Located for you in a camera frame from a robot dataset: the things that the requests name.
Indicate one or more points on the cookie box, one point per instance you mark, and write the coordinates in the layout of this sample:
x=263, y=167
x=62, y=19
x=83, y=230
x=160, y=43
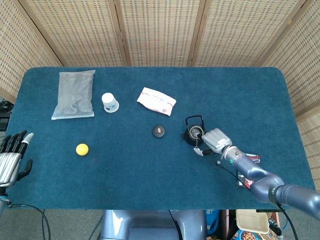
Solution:
x=250, y=236

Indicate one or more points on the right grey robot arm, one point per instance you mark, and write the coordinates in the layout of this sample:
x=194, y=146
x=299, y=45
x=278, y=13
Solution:
x=260, y=175

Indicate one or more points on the grey plastic pouch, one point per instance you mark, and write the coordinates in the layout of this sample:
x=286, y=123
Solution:
x=73, y=96

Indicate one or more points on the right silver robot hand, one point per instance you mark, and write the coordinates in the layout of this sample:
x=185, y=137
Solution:
x=216, y=140

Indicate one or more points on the black teapot lid orange knob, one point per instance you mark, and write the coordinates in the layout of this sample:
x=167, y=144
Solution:
x=159, y=131

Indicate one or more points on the black equipment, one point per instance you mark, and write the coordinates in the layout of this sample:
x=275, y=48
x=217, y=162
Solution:
x=4, y=117

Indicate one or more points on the beige takeaway box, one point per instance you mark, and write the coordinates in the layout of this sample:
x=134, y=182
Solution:
x=252, y=221

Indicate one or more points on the black cast iron teapot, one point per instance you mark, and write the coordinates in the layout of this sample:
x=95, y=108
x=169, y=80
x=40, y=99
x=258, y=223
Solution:
x=187, y=138

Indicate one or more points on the blue bag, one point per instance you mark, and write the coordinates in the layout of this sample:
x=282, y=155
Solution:
x=212, y=220

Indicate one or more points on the blue carpet table cover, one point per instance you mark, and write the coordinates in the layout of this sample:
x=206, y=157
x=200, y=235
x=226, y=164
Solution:
x=140, y=175

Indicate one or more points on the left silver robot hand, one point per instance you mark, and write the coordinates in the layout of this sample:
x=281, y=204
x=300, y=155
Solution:
x=10, y=162

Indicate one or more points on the dark snack packet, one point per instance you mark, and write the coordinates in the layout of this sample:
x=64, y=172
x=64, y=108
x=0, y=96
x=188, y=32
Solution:
x=253, y=157

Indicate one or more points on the grey robot torso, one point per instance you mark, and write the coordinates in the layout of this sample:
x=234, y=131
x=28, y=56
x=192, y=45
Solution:
x=150, y=225

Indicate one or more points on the pink white tissue pack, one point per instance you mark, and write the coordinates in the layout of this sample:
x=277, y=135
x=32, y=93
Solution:
x=157, y=101

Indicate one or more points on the white paper cup blue flowers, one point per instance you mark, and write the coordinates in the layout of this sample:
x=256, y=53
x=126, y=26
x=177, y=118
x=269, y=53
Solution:
x=110, y=103

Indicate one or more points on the yellow ball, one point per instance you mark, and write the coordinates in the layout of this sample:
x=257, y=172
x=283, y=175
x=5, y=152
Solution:
x=82, y=149

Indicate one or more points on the woven rattan folding screen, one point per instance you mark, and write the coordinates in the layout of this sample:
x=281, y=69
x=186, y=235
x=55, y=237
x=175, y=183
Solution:
x=160, y=30

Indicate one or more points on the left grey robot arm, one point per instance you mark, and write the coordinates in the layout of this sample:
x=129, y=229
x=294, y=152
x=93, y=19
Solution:
x=2, y=200

